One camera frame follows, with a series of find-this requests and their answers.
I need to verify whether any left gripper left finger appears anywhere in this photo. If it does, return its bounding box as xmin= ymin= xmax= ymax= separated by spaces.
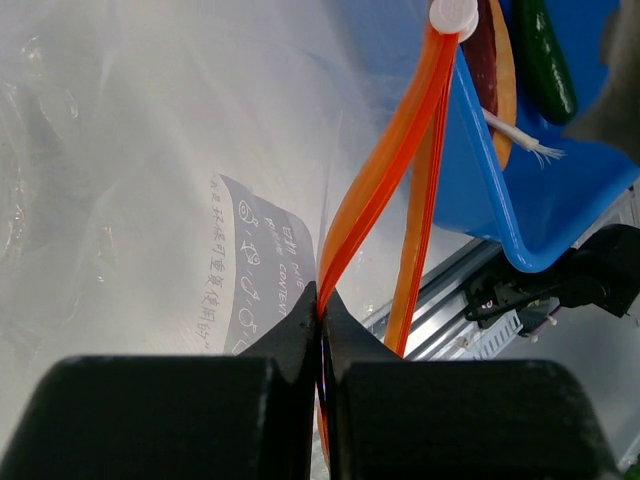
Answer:
xmin=1 ymin=284 xmax=319 ymax=479

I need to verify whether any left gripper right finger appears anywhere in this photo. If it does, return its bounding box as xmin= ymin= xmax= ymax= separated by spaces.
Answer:
xmin=322 ymin=295 xmax=620 ymax=479

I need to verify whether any clear zip top bag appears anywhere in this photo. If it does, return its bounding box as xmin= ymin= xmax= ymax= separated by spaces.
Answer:
xmin=0 ymin=0 xmax=481 ymax=480

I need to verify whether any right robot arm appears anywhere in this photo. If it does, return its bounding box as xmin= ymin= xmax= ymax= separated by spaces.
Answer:
xmin=563 ymin=1 xmax=639 ymax=164

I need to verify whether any blue plastic tray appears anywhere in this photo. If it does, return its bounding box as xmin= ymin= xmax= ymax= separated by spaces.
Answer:
xmin=324 ymin=0 xmax=640 ymax=274

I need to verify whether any green onion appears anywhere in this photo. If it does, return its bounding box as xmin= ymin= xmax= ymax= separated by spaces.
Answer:
xmin=482 ymin=109 xmax=566 ymax=168

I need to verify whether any green cucumber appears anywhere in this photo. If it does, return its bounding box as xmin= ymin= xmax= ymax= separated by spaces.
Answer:
xmin=511 ymin=0 xmax=578 ymax=126

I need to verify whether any white slotted cable duct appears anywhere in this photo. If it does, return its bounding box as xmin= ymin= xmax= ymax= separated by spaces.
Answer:
xmin=451 ymin=311 xmax=523 ymax=360

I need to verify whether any aluminium mounting rail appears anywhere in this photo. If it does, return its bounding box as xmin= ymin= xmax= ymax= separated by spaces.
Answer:
xmin=359 ymin=239 xmax=506 ymax=361

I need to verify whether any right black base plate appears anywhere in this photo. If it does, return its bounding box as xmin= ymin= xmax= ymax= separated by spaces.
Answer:
xmin=463 ymin=224 xmax=639 ymax=328

